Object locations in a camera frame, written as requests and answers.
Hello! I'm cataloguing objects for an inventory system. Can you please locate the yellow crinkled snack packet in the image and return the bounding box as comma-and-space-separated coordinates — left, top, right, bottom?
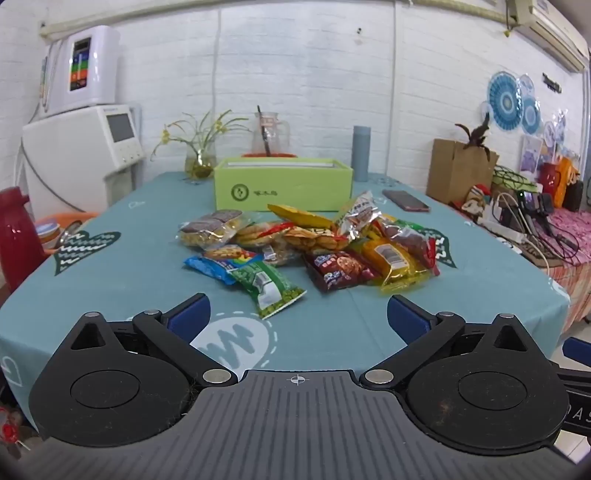
269, 204, 335, 230

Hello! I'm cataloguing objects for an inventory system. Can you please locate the green black patterned bag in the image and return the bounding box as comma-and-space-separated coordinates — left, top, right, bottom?
492, 166, 539, 190

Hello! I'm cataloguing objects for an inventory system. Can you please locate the teal patterned tablecloth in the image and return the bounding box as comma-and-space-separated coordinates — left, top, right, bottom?
0, 171, 571, 430

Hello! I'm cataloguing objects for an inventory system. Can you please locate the dark dried plant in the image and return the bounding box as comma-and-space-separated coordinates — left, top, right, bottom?
455, 113, 492, 151

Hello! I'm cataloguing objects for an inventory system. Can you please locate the red thermos jug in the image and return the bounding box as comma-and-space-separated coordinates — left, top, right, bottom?
0, 187, 49, 296

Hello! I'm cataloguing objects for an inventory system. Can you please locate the brown cardboard box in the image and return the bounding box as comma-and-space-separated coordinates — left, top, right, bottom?
426, 138, 499, 204

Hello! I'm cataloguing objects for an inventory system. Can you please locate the orange plastic basin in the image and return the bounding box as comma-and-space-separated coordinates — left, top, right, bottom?
30, 211, 100, 252

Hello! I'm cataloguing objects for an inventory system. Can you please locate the large blue wall plate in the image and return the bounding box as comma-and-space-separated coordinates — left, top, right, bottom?
487, 71, 525, 125

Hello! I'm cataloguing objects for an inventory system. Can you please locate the small blue wall plate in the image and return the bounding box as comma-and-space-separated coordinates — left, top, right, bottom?
522, 95, 542, 134

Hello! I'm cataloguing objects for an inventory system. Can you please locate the pink patterned cloth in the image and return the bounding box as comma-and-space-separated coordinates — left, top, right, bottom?
540, 208, 591, 287

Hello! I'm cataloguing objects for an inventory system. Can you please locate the grey-blue thermos bottle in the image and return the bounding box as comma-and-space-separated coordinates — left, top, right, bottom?
352, 126, 369, 182

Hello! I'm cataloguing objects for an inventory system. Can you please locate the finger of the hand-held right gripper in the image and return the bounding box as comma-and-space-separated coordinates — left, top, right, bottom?
556, 336, 591, 384

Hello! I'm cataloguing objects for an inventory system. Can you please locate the dark smartphone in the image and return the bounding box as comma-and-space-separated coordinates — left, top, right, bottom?
382, 188, 431, 213

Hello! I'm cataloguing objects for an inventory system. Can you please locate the green cardboard box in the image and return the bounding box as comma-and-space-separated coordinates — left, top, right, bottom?
213, 157, 355, 214

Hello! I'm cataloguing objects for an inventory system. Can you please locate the small doll figurine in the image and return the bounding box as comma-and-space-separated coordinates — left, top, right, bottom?
462, 184, 495, 213

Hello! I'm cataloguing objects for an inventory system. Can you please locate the clear wafer packet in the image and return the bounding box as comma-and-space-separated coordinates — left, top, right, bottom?
262, 244, 305, 268

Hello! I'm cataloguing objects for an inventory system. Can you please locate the white water purifier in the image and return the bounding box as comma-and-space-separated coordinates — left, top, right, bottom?
39, 25, 122, 116

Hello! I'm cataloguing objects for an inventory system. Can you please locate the black charger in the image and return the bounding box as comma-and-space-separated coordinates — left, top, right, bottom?
519, 191, 555, 215

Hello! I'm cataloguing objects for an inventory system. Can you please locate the white water dispenser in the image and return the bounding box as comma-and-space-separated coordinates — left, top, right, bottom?
21, 105, 146, 213

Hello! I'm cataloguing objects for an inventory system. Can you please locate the glass pitcher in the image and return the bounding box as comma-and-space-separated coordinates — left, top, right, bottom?
252, 106, 291, 155

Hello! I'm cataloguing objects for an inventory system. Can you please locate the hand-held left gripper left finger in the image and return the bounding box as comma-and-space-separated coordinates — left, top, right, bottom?
48, 292, 238, 387

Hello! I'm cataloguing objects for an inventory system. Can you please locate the red pot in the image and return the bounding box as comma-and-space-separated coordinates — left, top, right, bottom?
539, 161, 559, 195

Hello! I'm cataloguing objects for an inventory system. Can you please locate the blue snack packet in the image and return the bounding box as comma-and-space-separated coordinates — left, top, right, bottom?
184, 255, 264, 286

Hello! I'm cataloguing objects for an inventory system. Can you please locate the glass vase with flowers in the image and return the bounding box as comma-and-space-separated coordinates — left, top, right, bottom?
150, 110, 250, 183

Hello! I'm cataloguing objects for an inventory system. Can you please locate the white air conditioner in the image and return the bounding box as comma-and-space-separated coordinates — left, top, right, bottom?
505, 0, 587, 72

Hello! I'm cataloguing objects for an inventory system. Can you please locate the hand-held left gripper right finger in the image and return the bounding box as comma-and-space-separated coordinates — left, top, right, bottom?
359, 294, 550, 388

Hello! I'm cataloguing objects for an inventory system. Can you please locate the orange snack packet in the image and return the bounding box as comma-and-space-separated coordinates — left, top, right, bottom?
277, 222, 340, 254

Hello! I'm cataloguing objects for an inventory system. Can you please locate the orange bag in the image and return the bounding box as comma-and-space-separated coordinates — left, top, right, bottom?
554, 157, 580, 208

